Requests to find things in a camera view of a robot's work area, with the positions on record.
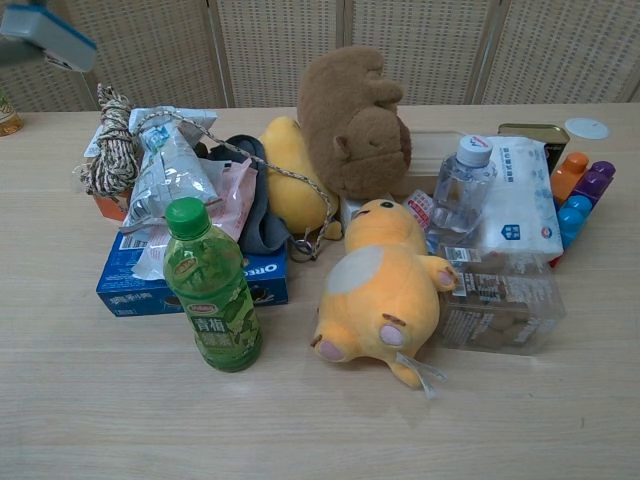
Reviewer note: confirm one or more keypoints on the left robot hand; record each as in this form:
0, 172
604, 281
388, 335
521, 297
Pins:
15, 50

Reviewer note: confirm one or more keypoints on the small blue white block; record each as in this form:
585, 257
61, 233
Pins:
55, 35

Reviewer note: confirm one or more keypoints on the small orange box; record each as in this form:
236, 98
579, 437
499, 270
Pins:
111, 207

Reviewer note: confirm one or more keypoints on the silver foil snack bag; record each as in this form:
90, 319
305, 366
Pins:
167, 175

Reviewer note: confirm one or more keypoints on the wicker folding screen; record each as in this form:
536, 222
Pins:
280, 50

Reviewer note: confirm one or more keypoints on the pink snack packet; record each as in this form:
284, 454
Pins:
235, 200

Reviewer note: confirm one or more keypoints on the blue Oreo cookie box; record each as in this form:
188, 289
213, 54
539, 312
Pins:
130, 292

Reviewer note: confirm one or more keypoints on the grey cloth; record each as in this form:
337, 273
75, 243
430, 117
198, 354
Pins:
267, 227

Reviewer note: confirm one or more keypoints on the yellow mango plush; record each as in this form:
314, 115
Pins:
292, 200

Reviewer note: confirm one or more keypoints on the green tea bottle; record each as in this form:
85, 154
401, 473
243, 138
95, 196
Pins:
215, 300

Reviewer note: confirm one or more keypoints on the brown capybara plush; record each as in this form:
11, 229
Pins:
345, 110

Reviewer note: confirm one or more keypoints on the small white box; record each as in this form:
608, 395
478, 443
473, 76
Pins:
349, 210

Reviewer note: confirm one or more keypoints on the red white small packet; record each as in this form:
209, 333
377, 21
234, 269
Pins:
419, 206

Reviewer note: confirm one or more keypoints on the yellow duck plush toy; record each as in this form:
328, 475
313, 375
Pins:
380, 290

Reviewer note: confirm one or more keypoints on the clear water bottle white cap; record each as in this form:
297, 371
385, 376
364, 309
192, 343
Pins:
462, 190

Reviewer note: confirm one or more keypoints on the gold tin can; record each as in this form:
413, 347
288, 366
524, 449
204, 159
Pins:
535, 131

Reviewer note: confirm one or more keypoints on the white tissue pack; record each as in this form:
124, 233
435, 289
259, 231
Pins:
522, 210

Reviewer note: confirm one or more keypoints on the clear plastic cookie box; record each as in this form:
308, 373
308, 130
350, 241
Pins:
505, 310

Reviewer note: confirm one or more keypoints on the white round lid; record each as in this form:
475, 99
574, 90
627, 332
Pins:
587, 128

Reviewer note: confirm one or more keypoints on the blue toy block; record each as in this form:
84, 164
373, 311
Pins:
572, 220

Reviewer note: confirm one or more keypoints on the purple toy block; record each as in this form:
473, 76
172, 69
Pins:
595, 182

